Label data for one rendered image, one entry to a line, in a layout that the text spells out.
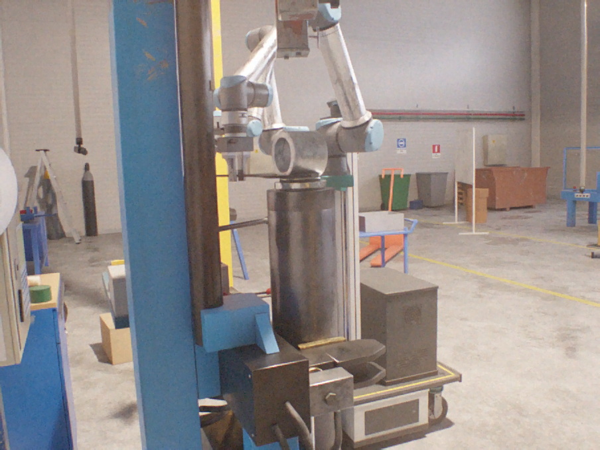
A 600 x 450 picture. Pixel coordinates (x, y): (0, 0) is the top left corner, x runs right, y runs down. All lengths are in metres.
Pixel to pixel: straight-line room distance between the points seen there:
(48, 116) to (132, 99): 10.83
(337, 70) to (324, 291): 1.08
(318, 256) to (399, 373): 1.52
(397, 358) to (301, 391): 1.64
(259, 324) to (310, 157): 0.52
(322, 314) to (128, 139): 0.76
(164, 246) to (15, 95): 10.99
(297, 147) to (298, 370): 0.64
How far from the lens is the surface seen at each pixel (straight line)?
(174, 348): 1.53
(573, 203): 11.34
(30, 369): 2.75
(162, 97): 1.45
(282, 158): 1.67
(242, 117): 1.79
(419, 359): 3.02
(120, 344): 4.36
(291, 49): 1.80
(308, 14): 1.48
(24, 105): 12.30
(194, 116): 1.35
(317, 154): 1.58
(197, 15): 1.39
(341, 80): 2.34
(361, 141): 2.42
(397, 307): 2.84
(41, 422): 2.85
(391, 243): 8.37
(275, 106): 3.10
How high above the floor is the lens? 1.58
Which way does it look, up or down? 7 degrees down
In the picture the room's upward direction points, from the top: 2 degrees counter-clockwise
